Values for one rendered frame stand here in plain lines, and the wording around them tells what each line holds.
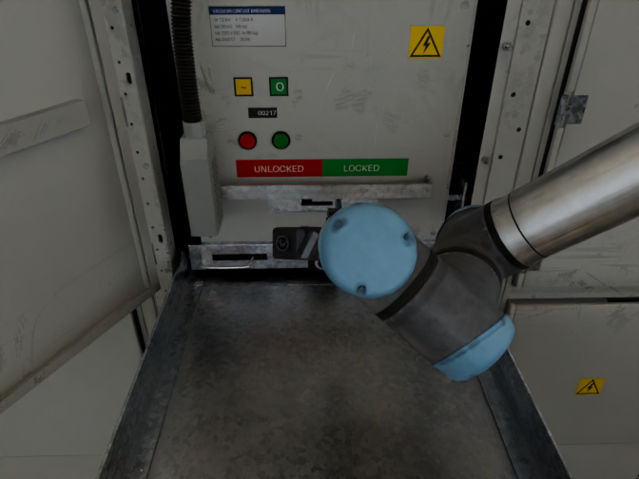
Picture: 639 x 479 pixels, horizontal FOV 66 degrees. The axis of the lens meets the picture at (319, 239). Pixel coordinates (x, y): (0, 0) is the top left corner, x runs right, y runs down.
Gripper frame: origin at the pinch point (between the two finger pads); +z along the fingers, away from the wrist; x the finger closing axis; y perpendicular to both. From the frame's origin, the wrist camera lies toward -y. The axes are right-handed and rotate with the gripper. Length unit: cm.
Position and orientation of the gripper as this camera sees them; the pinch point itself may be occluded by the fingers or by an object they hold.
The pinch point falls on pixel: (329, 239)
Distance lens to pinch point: 83.3
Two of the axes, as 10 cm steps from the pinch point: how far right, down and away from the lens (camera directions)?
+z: -0.2, -0.3, 10.0
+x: -0.1, -10.0, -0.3
